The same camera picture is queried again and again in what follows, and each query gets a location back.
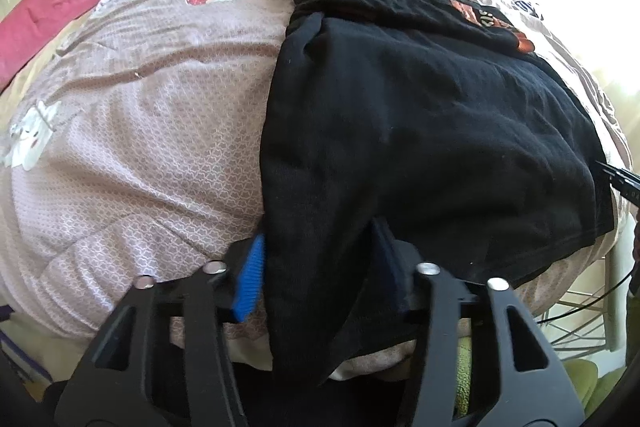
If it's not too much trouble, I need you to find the pink patterned quilt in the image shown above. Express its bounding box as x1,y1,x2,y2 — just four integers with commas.
0,0,631,368

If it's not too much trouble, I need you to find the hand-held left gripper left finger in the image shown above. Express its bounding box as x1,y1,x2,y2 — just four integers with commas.
54,234,268,427

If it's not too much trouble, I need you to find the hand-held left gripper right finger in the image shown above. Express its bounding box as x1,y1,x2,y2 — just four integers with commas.
370,219,586,427

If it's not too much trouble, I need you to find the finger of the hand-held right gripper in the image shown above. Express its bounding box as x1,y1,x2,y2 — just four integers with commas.
595,159,640,208

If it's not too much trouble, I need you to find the white wire rack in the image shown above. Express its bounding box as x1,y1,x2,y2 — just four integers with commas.
537,247,626,353

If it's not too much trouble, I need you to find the black cable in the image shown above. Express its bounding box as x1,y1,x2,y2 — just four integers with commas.
537,264,640,325

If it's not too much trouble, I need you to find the black t-shirt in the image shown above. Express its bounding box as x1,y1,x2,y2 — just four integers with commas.
260,0,618,385

